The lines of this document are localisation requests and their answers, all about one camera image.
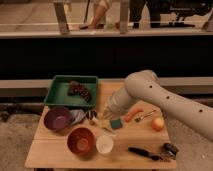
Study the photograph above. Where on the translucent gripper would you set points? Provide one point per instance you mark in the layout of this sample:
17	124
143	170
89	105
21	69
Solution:
107	114

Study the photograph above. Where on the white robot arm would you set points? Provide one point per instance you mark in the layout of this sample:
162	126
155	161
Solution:
143	85

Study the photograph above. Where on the white paper cup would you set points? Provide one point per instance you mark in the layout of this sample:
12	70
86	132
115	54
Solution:
104	144

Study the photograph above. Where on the green sponge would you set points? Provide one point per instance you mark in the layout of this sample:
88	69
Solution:
116	124

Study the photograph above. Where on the crumpled grey cloth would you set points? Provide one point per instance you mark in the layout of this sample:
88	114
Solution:
78	116

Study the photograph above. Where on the orange carrot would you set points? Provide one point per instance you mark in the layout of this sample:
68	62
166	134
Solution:
132	113

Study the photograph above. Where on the metal fork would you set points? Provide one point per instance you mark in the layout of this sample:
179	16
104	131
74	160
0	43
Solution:
138	119

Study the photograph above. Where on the orange bowl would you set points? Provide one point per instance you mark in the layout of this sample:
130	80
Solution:
81	141

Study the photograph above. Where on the dark grape bunch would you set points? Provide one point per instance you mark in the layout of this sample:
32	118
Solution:
76	88

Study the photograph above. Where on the purple bowl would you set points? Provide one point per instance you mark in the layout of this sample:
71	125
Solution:
57	118

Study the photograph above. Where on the orange apple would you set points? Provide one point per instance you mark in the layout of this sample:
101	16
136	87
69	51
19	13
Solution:
157	123

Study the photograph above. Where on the green plastic tray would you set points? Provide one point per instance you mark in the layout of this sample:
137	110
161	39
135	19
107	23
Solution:
58	92

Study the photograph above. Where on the small dark clip object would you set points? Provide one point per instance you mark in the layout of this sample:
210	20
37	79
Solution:
169	151

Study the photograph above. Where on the black handled tool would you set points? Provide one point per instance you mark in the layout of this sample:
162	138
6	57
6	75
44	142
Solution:
144	153

